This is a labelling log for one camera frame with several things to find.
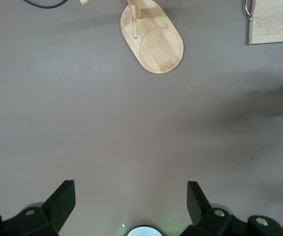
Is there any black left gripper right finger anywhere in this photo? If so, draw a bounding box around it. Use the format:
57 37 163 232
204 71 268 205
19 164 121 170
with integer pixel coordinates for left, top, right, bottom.
180 181 283 236

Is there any black looped table cable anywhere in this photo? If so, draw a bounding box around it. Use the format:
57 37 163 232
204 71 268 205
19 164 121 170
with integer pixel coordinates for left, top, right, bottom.
23 0 67 9

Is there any wooden mug rack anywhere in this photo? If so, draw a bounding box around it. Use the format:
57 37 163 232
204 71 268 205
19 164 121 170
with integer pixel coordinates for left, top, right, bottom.
79 0 185 74

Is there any bamboo cutting board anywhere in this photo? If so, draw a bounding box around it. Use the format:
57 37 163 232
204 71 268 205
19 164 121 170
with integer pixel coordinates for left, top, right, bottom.
242 0 283 45

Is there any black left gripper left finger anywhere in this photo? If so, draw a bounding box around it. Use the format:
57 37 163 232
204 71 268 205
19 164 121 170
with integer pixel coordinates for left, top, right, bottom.
0 180 76 236

